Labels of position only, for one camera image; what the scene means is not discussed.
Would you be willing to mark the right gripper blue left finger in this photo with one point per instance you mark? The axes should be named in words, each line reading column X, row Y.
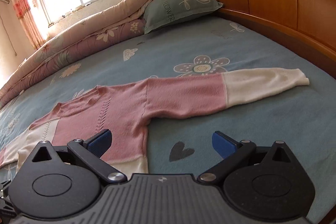
column 87, row 154

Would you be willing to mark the blue-green flowers pillow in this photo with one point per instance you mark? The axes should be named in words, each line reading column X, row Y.
column 161, row 13

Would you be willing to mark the pink floral folded quilt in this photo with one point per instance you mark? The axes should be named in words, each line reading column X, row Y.
column 50, row 57

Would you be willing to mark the blue floral bed sheet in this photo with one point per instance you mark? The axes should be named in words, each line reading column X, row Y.
column 303, row 116

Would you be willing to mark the pink and cream knit sweater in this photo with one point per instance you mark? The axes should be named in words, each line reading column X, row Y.
column 126, row 110

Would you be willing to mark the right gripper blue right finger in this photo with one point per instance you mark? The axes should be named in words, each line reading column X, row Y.
column 234, row 154

